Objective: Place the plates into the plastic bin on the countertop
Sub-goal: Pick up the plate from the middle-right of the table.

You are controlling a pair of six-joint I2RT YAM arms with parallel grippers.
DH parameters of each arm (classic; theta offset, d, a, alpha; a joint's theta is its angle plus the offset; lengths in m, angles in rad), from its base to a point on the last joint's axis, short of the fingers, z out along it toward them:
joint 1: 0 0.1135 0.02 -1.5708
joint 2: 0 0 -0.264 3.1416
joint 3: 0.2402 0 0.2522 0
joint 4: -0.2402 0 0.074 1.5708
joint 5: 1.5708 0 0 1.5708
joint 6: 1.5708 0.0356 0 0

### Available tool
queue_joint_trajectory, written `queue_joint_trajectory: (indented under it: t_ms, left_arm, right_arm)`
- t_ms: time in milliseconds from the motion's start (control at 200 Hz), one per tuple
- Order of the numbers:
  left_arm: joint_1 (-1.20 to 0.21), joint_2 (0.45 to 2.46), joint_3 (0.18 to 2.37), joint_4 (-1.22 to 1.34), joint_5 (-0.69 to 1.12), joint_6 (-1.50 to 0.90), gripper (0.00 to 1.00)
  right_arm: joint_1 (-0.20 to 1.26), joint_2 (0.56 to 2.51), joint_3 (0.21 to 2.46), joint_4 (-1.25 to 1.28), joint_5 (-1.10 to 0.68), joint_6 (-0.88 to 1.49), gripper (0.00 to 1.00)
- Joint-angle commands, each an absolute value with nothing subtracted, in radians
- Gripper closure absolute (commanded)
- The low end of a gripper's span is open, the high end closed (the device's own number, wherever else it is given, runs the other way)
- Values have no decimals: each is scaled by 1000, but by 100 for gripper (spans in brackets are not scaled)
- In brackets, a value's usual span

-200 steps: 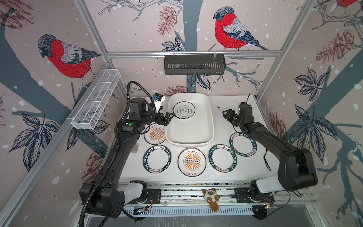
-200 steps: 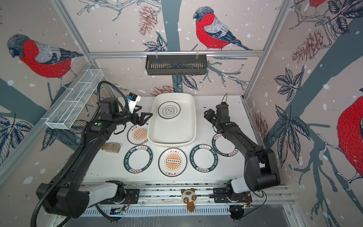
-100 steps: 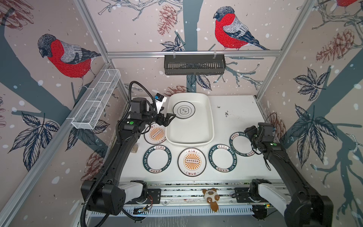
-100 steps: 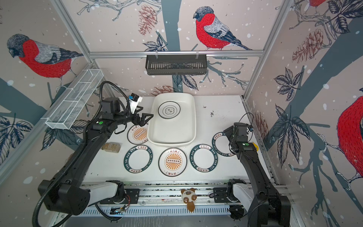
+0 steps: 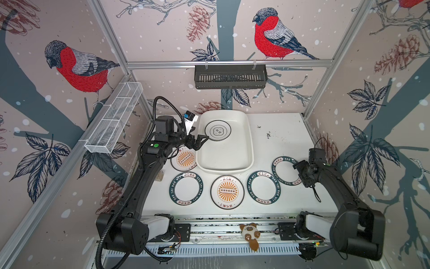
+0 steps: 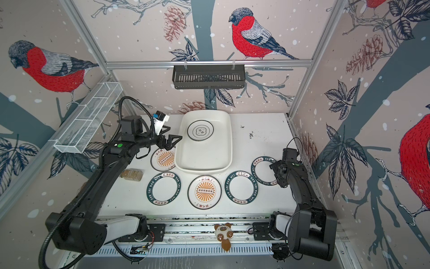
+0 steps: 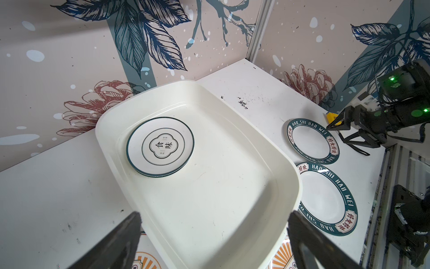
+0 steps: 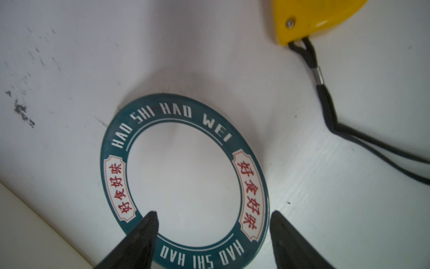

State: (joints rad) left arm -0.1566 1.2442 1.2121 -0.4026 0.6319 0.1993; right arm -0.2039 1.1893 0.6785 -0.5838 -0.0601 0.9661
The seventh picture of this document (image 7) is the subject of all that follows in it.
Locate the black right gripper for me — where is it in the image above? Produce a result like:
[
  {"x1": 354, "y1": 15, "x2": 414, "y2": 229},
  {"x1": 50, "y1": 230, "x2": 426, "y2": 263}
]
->
[{"x1": 327, "y1": 105, "x2": 403, "y2": 156}]

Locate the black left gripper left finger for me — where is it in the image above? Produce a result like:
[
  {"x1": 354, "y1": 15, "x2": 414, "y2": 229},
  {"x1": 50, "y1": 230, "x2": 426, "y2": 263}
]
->
[{"x1": 70, "y1": 211, "x2": 142, "y2": 269}]

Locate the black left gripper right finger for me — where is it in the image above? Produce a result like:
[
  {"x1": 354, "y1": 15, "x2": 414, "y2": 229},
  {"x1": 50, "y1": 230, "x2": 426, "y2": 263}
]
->
[{"x1": 287, "y1": 211, "x2": 360, "y2": 269}]

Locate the green hao shi plate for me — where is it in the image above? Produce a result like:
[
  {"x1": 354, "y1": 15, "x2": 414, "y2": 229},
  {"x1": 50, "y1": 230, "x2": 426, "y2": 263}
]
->
[
  {"x1": 297, "y1": 162, "x2": 358, "y2": 236},
  {"x1": 285, "y1": 118, "x2": 340, "y2": 165}
]

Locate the small white green-rimmed plate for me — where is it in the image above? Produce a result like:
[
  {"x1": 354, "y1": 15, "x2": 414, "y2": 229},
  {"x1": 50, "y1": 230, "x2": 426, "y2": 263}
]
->
[{"x1": 125, "y1": 117, "x2": 195, "y2": 178}]

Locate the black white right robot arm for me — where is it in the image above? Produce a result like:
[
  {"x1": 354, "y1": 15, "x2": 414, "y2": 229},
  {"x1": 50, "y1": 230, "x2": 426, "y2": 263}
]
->
[{"x1": 327, "y1": 59, "x2": 430, "y2": 156}]

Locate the white plastic bin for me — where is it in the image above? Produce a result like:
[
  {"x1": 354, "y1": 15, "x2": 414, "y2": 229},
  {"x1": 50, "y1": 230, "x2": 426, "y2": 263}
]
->
[{"x1": 95, "y1": 81, "x2": 302, "y2": 269}]

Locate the yellow tape measure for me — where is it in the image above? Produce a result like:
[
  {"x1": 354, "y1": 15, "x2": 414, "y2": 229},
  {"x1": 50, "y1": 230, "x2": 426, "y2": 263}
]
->
[{"x1": 326, "y1": 112, "x2": 338, "y2": 124}]

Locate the orange sunburst plate centre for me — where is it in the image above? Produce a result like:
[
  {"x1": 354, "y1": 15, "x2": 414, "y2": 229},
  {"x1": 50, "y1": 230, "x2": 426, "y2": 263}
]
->
[{"x1": 267, "y1": 236, "x2": 297, "y2": 269}]

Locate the orange sunburst plate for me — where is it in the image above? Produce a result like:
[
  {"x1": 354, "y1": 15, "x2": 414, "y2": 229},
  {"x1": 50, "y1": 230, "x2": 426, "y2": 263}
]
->
[
  {"x1": 132, "y1": 232, "x2": 162, "y2": 269},
  {"x1": 267, "y1": 236, "x2": 297, "y2": 269}
]

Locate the orange sunburst plate left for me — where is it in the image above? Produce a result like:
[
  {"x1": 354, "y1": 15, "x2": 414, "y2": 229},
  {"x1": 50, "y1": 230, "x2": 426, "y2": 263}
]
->
[{"x1": 132, "y1": 232, "x2": 162, "y2": 269}]

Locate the aluminium rail base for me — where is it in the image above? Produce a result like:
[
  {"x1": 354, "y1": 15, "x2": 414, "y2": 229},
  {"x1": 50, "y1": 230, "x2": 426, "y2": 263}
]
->
[{"x1": 359, "y1": 145, "x2": 430, "y2": 269}]

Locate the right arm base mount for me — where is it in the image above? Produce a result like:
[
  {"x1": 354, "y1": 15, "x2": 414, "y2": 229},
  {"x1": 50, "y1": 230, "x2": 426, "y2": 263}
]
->
[{"x1": 387, "y1": 184, "x2": 430, "y2": 268}]

